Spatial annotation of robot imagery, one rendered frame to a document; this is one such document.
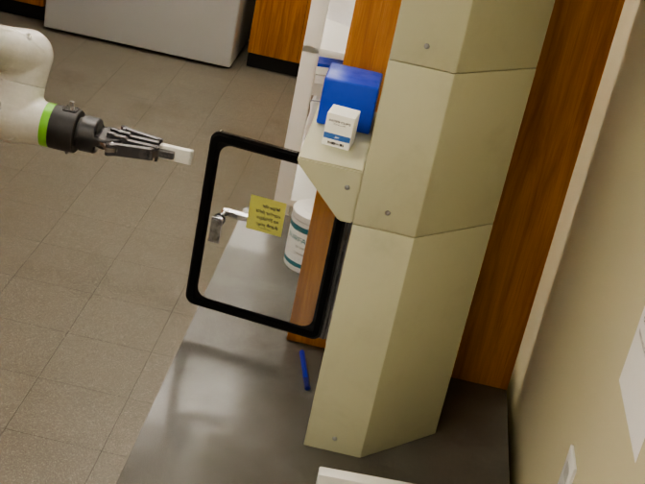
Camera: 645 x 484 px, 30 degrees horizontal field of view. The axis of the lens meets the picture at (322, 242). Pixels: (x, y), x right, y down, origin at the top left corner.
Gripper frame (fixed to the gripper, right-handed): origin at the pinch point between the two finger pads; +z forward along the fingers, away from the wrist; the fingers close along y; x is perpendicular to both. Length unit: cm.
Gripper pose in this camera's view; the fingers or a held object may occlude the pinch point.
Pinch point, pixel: (176, 154)
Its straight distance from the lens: 250.8
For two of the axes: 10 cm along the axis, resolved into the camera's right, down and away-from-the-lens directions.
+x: -1.9, 8.9, 4.2
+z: 9.7, 2.2, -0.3
